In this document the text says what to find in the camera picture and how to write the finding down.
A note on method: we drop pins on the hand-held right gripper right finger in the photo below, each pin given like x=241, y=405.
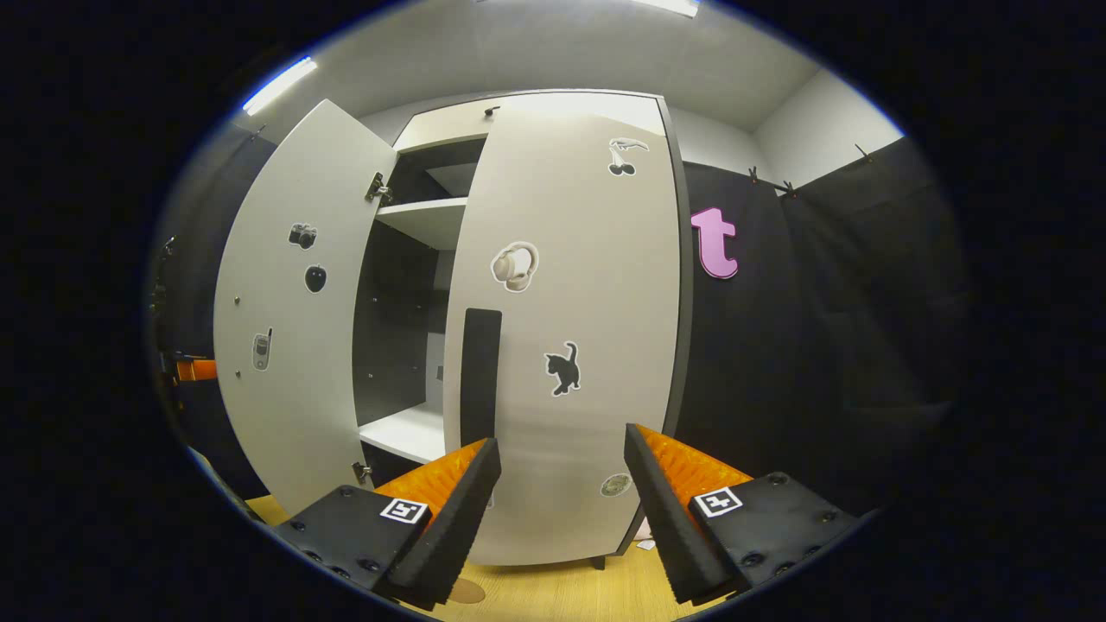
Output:
x=670, y=518

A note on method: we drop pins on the white cabinet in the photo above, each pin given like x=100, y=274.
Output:
x=415, y=220

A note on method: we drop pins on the black backdrop cloth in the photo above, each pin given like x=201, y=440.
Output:
x=821, y=345

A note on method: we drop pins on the ceiling light panel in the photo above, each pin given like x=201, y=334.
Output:
x=667, y=7

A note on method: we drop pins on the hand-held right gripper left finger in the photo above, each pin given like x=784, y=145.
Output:
x=454, y=518

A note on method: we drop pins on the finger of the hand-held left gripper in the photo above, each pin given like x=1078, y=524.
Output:
x=199, y=370

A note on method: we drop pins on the white cabinet door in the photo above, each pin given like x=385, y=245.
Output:
x=294, y=389
x=596, y=285

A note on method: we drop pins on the round brown table disc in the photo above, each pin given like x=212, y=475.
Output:
x=468, y=591

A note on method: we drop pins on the ceiling strip light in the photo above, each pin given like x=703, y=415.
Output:
x=278, y=85

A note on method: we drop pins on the white cabinet drawer front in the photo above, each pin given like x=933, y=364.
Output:
x=441, y=125

